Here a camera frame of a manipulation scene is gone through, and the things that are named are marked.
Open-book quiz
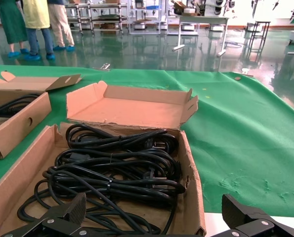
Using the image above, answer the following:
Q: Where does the cardboard box with intact lid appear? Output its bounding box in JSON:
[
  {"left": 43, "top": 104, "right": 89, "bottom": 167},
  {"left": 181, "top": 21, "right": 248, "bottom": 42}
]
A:
[{"left": 0, "top": 71, "right": 83, "bottom": 160}]

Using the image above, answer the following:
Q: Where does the metal cloth clip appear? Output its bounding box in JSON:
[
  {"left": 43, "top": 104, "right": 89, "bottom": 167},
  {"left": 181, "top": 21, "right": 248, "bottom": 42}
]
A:
[{"left": 93, "top": 62, "right": 111, "bottom": 73}]

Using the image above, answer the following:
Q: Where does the black metal stool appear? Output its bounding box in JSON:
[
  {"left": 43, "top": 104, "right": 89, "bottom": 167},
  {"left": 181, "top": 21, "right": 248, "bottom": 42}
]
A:
[{"left": 246, "top": 20, "right": 271, "bottom": 63}]

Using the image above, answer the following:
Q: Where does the person in green gown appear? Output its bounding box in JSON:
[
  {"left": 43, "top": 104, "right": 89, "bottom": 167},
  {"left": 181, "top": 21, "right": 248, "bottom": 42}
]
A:
[{"left": 0, "top": 0, "right": 31, "bottom": 59}]

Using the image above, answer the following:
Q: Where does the black power cable bundle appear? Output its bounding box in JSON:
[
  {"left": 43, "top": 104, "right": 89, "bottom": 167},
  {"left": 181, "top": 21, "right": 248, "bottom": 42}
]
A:
[
  {"left": 0, "top": 93, "right": 40, "bottom": 119},
  {"left": 65, "top": 123, "right": 180, "bottom": 154},
  {"left": 41, "top": 164, "right": 187, "bottom": 206},
  {"left": 55, "top": 148, "right": 183, "bottom": 174}
]

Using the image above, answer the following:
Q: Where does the loose black power cable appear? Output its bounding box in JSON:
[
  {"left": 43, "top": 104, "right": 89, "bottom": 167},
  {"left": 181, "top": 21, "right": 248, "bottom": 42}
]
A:
[{"left": 16, "top": 179, "right": 178, "bottom": 236}]

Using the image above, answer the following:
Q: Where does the person in yellow apron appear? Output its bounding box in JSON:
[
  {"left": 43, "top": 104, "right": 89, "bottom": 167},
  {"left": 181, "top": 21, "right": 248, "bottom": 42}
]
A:
[{"left": 22, "top": 0, "right": 57, "bottom": 61}]

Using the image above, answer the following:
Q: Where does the person in beige trousers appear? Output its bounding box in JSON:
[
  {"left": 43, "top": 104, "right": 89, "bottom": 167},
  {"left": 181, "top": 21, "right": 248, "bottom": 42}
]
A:
[{"left": 47, "top": 0, "right": 76, "bottom": 52}]

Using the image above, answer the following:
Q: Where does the green table cloth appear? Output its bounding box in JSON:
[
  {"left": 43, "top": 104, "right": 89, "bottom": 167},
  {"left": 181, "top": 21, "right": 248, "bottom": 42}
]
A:
[{"left": 0, "top": 64, "right": 294, "bottom": 219}]

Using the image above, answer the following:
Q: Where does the white frame rack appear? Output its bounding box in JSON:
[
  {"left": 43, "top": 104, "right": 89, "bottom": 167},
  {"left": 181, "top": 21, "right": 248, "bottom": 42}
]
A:
[{"left": 128, "top": 0, "right": 169, "bottom": 36}]

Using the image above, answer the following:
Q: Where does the white work table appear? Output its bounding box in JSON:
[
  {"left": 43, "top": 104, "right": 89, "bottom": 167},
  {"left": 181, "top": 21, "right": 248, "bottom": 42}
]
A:
[{"left": 171, "top": 12, "right": 231, "bottom": 58}]

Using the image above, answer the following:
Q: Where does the cardboard box with torn lid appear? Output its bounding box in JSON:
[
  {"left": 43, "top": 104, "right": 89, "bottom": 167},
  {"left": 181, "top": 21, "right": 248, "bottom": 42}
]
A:
[{"left": 0, "top": 80, "right": 207, "bottom": 237}]

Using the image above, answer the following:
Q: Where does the metal shelf rack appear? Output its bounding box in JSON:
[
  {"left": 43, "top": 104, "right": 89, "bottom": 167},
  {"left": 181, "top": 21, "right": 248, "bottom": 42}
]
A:
[{"left": 64, "top": 1, "right": 128, "bottom": 36}]

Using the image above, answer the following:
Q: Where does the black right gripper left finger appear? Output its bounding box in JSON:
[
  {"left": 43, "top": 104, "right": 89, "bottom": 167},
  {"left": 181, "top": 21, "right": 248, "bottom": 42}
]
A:
[{"left": 0, "top": 192, "right": 89, "bottom": 237}]

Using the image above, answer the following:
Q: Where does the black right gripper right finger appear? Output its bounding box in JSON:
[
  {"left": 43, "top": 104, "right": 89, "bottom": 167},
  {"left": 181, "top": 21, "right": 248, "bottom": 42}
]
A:
[{"left": 212, "top": 194, "right": 294, "bottom": 237}]

